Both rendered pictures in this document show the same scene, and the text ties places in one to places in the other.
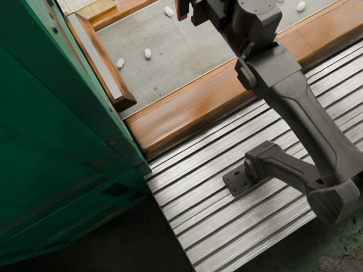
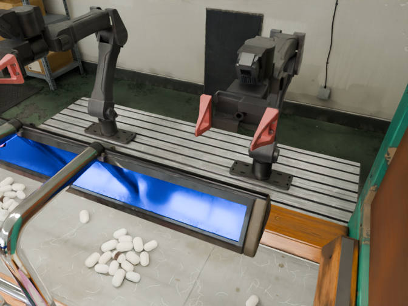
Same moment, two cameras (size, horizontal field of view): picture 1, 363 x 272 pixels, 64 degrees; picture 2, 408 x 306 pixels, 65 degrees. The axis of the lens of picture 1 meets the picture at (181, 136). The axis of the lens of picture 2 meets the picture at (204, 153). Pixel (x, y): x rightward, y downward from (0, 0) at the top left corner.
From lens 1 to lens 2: 81 cm
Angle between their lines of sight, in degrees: 62
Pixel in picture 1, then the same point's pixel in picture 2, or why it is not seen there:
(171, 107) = (288, 229)
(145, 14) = not seen: outside the picture
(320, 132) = (283, 44)
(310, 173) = not seen: hidden behind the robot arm
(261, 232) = (295, 155)
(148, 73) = (272, 285)
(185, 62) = (226, 257)
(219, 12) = (263, 87)
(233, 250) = (323, 162)
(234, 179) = (282, 181)
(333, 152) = (287, 40)
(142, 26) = not seen: outside the picture
